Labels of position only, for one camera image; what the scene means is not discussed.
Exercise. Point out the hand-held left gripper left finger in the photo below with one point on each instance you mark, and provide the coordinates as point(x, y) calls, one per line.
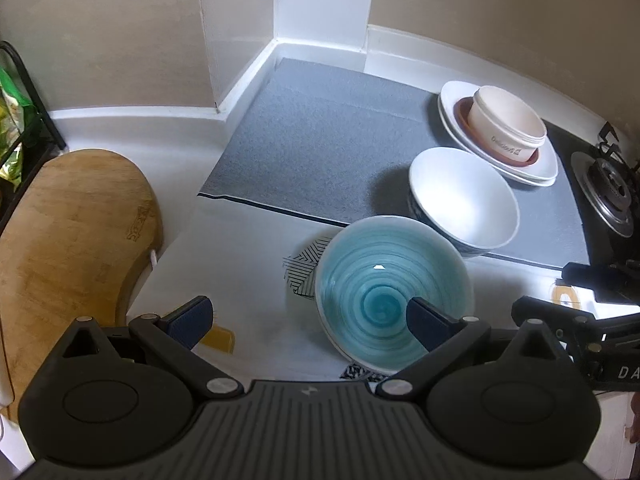
point(192, 319)

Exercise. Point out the metal stove burner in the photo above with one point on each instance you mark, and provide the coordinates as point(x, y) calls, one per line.
point(610, 195)

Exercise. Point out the black gas stove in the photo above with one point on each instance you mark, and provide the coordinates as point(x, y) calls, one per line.
point(565, 140)

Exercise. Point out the wooden cutting board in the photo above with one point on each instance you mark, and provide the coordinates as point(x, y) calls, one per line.
point(65, 240)

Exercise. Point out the brown ceramic plate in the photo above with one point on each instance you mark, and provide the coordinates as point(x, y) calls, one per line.
point(461, 110)

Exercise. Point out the grey dish mat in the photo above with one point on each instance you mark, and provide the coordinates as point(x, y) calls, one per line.
point(310, 160)

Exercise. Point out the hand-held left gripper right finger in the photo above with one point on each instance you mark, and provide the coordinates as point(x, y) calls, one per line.
point(429, 324)

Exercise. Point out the black pan support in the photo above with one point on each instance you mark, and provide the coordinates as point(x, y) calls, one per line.
point(611, 142)

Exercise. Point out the cream round bowl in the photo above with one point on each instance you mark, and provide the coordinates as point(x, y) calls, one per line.
point(500, 125)

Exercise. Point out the light blue ceramic bowl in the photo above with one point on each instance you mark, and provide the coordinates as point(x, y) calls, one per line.
point(370, 280)

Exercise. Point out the white bowl blue pattern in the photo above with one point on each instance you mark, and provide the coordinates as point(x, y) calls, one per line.
point(465, 200)

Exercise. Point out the white printed cloth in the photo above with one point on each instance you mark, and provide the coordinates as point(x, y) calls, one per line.
point(240, 260)

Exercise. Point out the yellow green snack packet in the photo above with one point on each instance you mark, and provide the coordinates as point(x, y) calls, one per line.
point(12, 160)

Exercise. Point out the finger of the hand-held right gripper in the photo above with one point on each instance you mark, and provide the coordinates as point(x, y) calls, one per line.
point(555, 312)
point(595, 277)

